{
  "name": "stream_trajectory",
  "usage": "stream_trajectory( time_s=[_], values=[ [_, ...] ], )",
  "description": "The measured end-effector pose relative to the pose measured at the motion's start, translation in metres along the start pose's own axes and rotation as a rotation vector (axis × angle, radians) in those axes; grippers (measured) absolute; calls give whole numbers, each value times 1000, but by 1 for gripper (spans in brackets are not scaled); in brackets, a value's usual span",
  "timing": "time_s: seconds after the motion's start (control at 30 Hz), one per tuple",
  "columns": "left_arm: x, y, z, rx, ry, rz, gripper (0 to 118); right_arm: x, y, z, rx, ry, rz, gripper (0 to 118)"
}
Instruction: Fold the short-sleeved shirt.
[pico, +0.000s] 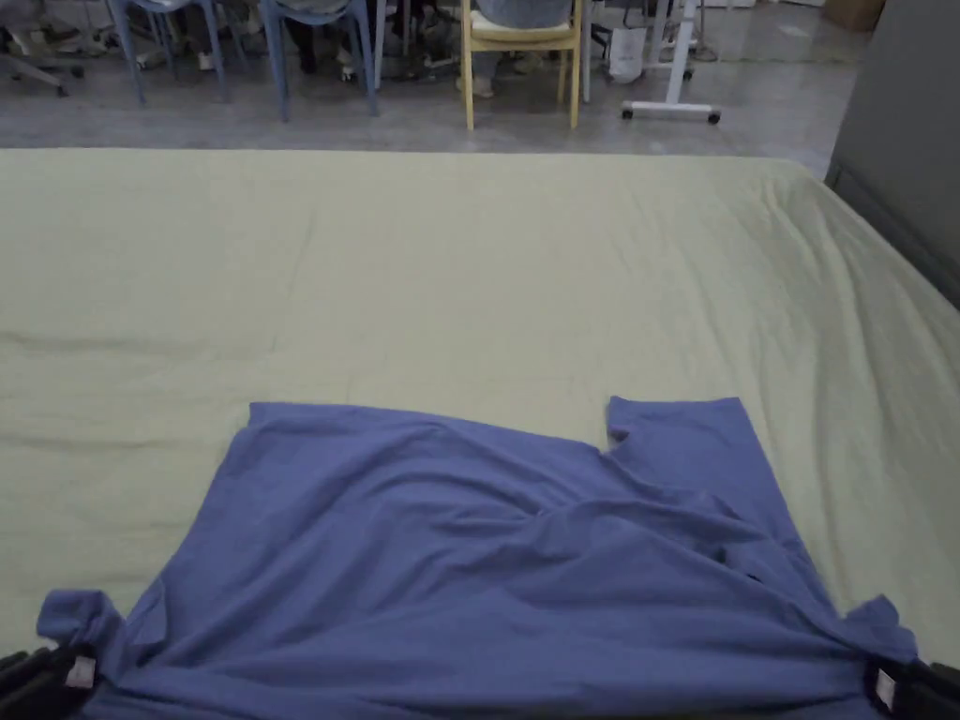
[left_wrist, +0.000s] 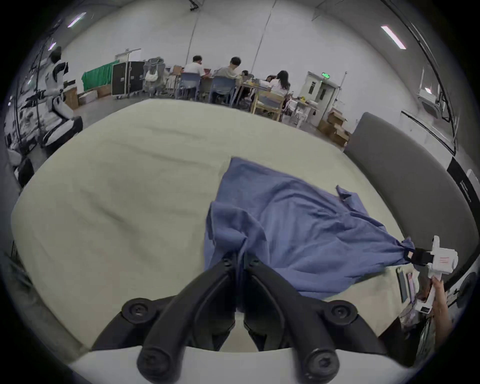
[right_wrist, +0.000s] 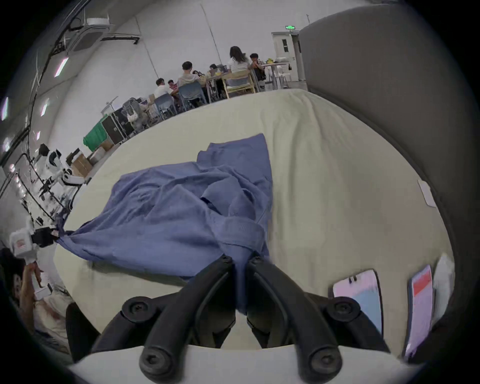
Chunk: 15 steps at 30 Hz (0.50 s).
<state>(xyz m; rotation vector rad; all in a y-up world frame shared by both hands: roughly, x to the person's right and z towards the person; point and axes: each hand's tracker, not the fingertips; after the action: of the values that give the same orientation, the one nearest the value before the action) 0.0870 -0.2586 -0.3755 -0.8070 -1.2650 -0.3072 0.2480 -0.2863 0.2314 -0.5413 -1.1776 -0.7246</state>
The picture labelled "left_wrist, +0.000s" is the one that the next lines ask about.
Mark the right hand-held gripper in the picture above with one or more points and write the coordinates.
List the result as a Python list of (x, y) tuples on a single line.
[(444, 259)]

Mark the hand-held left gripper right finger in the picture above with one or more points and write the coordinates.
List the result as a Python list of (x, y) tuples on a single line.
[(275, 296)]

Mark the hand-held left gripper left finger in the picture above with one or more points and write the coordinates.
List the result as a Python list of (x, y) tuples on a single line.
[(204, 296)]

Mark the blue shirt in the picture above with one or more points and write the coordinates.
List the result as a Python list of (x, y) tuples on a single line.
[(300, 232)]

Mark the person's right forearm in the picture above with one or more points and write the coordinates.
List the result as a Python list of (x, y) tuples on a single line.
[(443, 328)]

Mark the person's right hand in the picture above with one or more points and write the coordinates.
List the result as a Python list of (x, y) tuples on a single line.
[(438, 296)]

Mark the dark phone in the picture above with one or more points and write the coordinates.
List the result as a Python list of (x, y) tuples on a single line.
[(402, 285)]

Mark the small card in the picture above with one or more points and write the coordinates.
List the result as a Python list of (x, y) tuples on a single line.
[(411, 287)]

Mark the grey padded headboard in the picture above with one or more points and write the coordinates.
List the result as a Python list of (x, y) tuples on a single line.
[(408, 176)]

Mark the person's legs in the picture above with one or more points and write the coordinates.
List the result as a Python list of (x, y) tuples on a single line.
[(403, 341)]

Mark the bed with pale green sheet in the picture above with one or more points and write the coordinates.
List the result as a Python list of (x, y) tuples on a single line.
[(123, 195)]

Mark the stack of cartons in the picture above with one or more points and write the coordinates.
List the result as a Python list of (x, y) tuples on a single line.
[(335, 125)]

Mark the white small table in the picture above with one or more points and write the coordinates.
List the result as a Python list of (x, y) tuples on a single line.
[(304, 110)]

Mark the wooden chair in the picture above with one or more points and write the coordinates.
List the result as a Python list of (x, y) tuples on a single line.
[(268, 103)]

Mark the blue chair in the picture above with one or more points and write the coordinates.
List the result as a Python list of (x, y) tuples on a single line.
[(222, 89), (187, 85)]

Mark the grey office chair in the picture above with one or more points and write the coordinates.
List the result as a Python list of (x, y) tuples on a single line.
[(153, 75)]

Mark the black flight case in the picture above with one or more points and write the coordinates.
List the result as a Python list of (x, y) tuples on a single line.
[(127, 78)]

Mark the carton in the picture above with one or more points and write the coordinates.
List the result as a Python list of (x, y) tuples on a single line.
[(71, 98)]

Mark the green cloth screen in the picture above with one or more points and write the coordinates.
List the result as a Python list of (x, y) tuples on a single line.
[(98, 77)]

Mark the white humanoid robot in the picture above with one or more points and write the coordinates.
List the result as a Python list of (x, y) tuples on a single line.
[(56, 101)]

